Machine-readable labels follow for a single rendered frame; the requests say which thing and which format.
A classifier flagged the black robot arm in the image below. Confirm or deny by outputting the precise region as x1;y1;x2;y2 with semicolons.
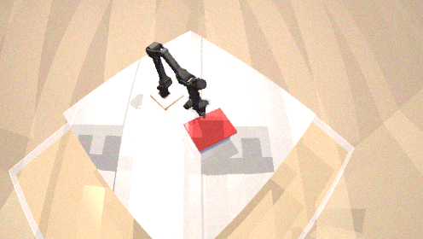
145;42;207;110

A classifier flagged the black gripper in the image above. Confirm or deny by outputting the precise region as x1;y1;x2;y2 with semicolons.
188;90;209;119

